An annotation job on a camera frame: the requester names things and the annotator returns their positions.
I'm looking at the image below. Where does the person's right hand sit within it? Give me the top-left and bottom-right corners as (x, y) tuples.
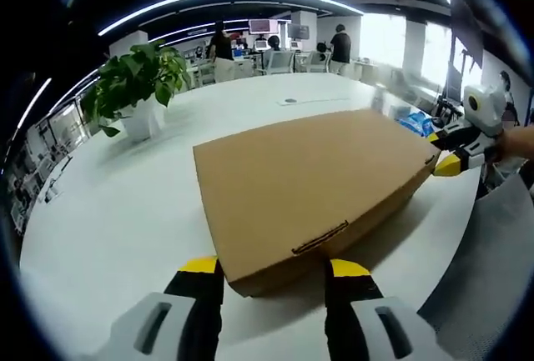
(495, 125), (534, 167)

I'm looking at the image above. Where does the brown cardboard shoe box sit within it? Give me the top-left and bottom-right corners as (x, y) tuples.
(192, 108), (441, 299)

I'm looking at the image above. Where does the white office chair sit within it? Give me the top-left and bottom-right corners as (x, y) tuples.
(305, 50), (331, 74)
(268, 50), (295, 76)

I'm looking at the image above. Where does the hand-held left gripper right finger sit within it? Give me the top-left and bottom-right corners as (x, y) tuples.
(323, 258), (443, 361)

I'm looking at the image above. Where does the blue soft item packet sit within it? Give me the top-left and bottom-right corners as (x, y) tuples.
(395, 111), (436, 138)

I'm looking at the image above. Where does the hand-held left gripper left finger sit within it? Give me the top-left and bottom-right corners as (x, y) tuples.
(89, 254), (224, 361)

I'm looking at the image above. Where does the pink wall screen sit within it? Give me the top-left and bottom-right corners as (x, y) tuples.
(249, 18), (279, 34)

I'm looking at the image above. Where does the dark wall screen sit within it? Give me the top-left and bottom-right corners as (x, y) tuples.
(289, 23), (311, 41)

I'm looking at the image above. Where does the potted green plant white pot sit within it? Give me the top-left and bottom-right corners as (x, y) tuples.
(80, 42), (194, 143)

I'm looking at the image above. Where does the small grey desk gadget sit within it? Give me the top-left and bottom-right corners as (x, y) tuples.
(44, 156), (73, 204)

